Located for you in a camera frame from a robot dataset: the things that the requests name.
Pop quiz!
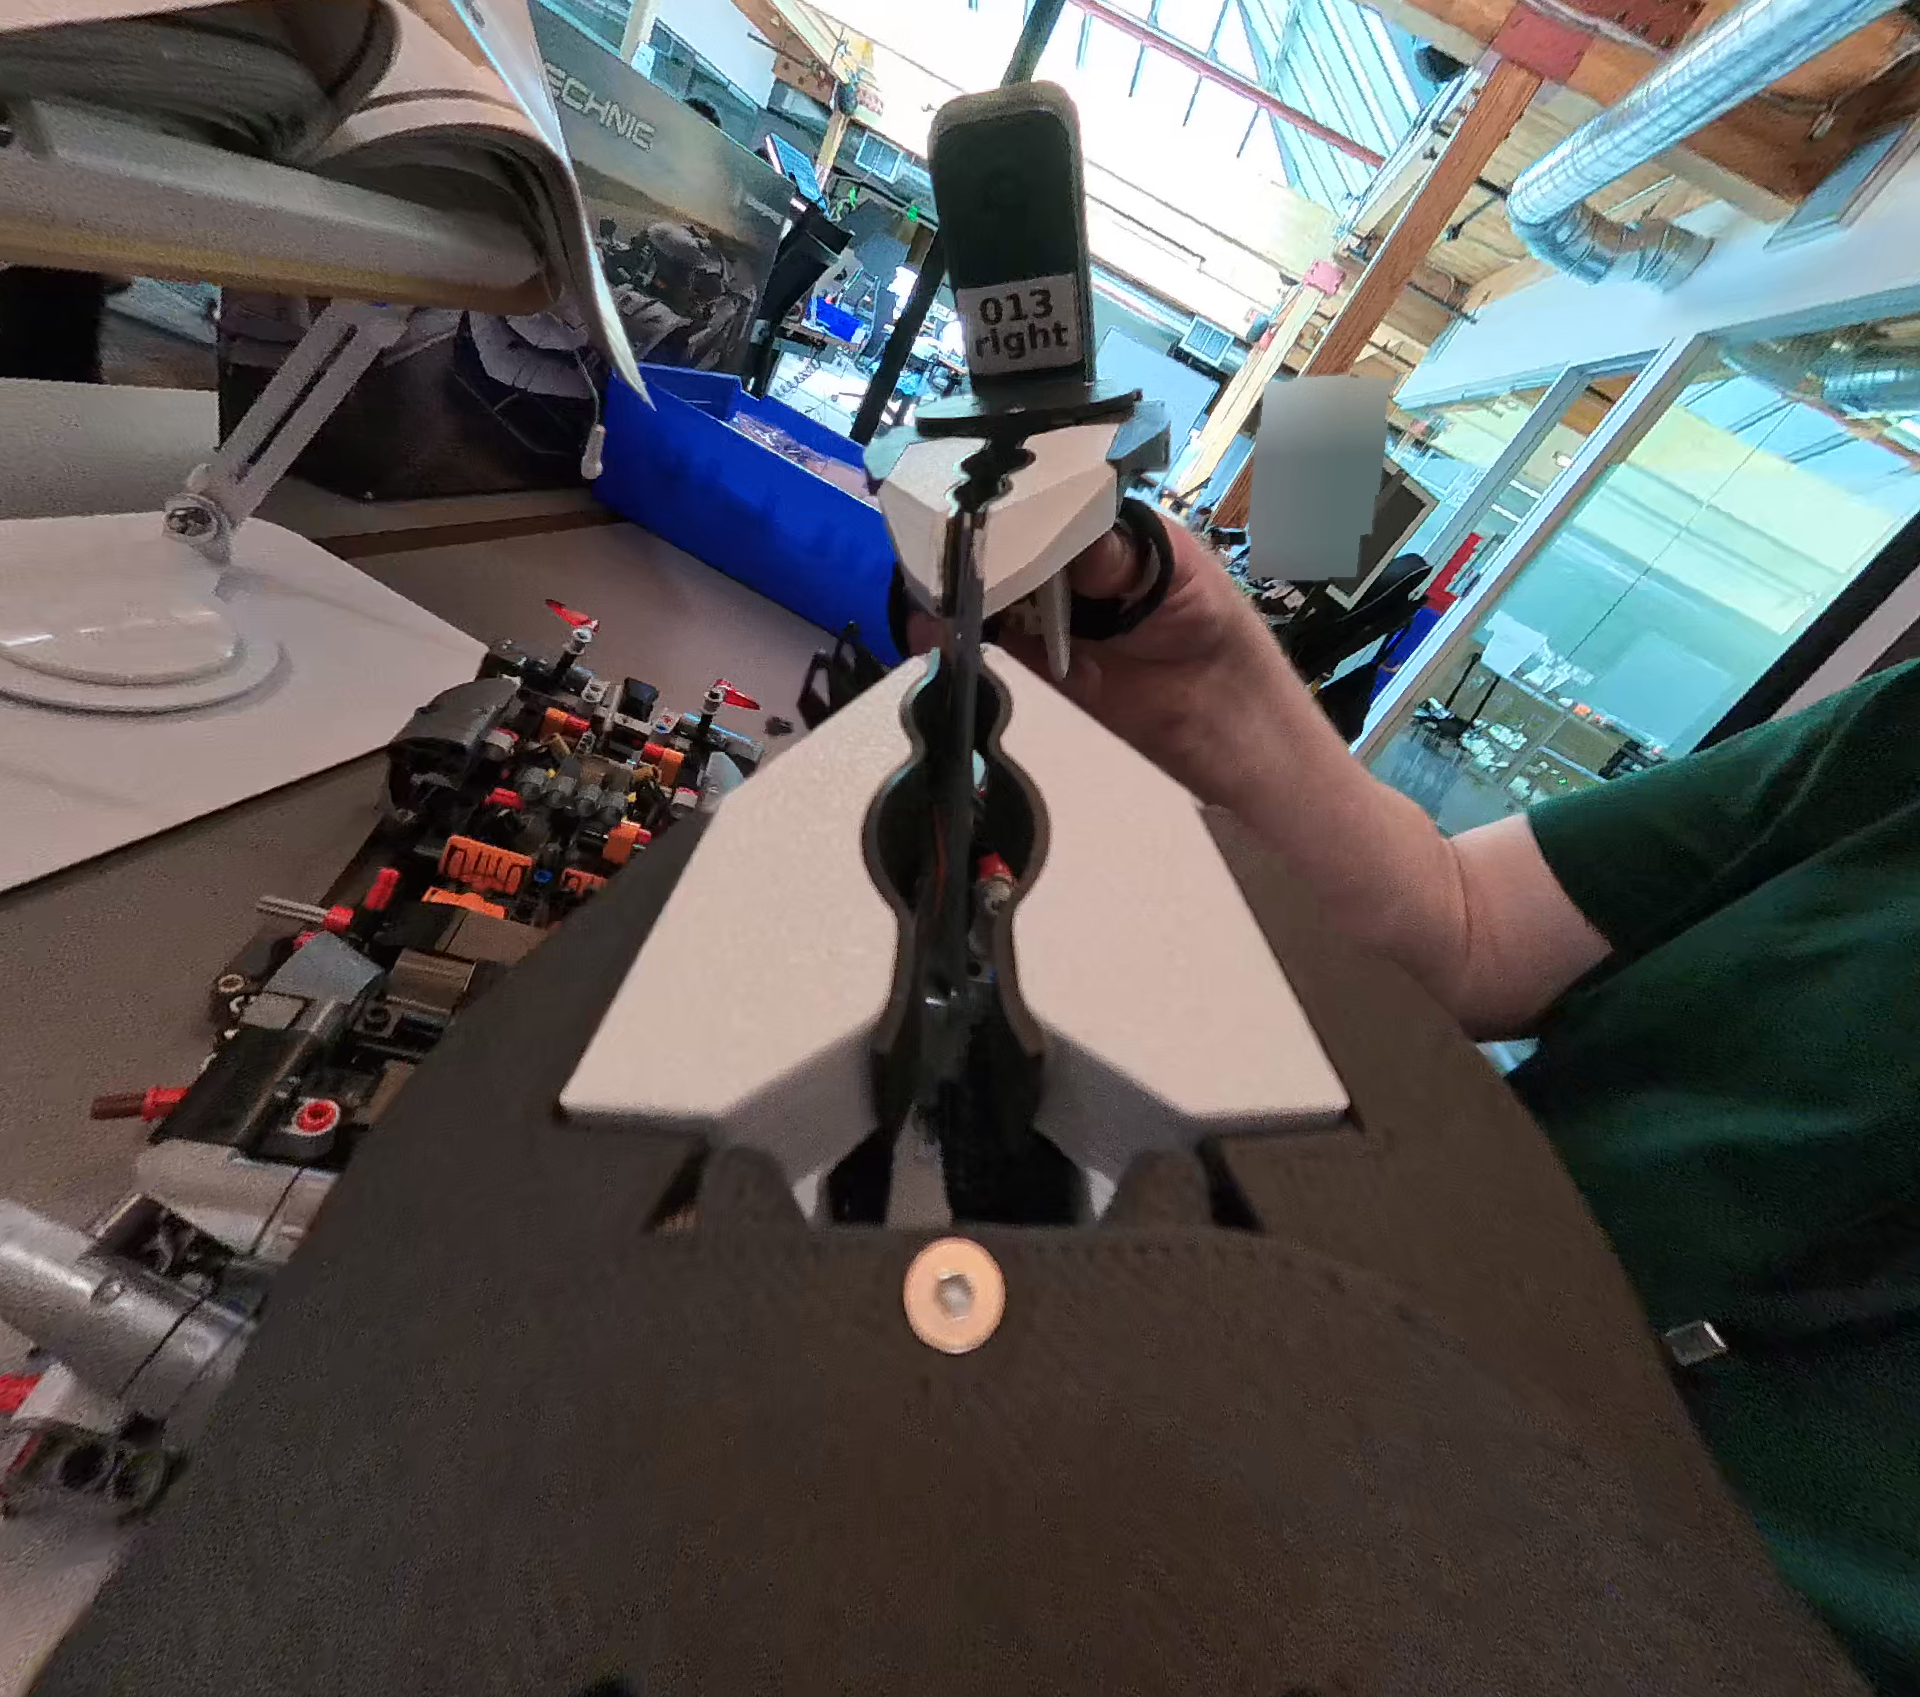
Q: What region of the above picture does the person's green shirt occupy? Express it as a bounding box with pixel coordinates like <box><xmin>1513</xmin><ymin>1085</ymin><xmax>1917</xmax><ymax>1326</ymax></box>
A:
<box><xmin>1504</xmin><ymin>658</ymin><xmax>1920</xmax><ymax>1691</ymax></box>

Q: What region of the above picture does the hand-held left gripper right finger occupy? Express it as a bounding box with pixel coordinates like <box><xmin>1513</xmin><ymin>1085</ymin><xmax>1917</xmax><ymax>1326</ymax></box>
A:
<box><xmin>990</xmin><ymin>646</ymin><xmax>1355</xmax><ymax>1226</ymax></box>

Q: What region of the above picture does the grey blue lego wing assembly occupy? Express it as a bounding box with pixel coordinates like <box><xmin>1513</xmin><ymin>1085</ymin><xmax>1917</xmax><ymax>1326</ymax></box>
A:
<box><xmin>875</xmin><ymin>451</ymin><xmax>1055</xmax><ymax>1206</ymax></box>

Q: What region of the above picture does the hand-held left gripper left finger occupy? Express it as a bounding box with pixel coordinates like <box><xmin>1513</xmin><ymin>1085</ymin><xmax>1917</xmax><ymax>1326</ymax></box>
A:
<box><xmin>557</xmin><ymin>656</ymin><xmax>923</xmax><ymax>1226</ymax></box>

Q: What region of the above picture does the black pole with round disc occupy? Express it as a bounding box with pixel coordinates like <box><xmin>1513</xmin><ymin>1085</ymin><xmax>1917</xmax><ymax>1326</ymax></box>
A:
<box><xmin>845</xmin><ymin>0</ymin><xmax>1296</xmax><ymax>448</ymax></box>

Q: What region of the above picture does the large lego car chassis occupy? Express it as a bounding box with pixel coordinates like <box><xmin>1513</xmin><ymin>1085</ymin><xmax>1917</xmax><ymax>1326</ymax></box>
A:
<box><xmin>0</xmin><ymin>594</ymin><xmax>769</xmax><ymax>1522</ymax></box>

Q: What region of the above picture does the person's right forearm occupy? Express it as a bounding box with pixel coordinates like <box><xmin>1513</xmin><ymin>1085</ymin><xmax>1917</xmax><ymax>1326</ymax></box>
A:
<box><xmin>1199</xmin><ymin>736</ymin><xmax>1617</xmax><ymax>1043</ymax></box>

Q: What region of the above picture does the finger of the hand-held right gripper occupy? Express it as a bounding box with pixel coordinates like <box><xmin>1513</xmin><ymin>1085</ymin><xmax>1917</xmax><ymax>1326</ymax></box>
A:
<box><xmin>977</xmin><ymin>418</ymin><xmax>1121</xmax><ymax>621</ymax></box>
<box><xmin>875</xmin><ymin>434</ymin><xmax>979</xmax><ymax>621</ymax></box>

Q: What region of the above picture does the white book stand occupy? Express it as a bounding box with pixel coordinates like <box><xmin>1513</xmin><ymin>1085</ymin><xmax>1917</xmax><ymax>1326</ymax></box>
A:
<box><xmin>0</xmin><ymin>97</ymin><xmax>559</xmax><ymax>898</ymax></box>

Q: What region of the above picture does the blue storage bin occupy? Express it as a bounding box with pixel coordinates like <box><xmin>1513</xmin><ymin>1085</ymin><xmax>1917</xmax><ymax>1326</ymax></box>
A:
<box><xmin>592</xmin><ymin>357</ymin><xmax>905</xmax><ymax>665</ymax></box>

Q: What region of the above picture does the person's right hand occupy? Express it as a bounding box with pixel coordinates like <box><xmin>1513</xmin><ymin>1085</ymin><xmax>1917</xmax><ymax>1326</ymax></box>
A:
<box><xmin>1031</xmin><ymin>511</ymin><xmax>1355</xmax><ymax>817</ymax></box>

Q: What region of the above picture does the lego instruction booklet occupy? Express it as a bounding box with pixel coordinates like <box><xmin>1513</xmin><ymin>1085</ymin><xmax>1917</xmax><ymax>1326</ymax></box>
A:
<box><xmin>0</xmin><ymin>0</ymin><xmax>658</xmax><ymax>411</ymax></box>

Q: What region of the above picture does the dark printed lego box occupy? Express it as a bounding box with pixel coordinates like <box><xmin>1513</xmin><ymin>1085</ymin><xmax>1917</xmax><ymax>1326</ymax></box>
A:
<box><xmin>215</xmin><ymin>53</ymin><xmax>800</xmax><ymax>502</ymax></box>

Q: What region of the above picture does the silver air duct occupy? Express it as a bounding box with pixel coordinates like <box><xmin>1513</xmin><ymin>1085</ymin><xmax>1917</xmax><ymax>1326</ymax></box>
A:
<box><xmin>1504</xmin><ymin>0</ymin><xmax>1920</xmax><ymax>291</ymax></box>

